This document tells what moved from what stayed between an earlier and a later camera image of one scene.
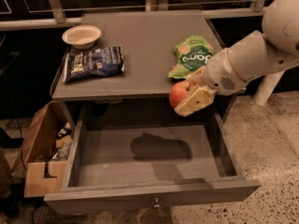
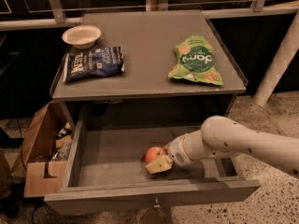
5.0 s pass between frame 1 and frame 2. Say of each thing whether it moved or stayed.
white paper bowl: stayed
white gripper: moved
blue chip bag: stayed
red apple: moved
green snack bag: stayed
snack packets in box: stayed
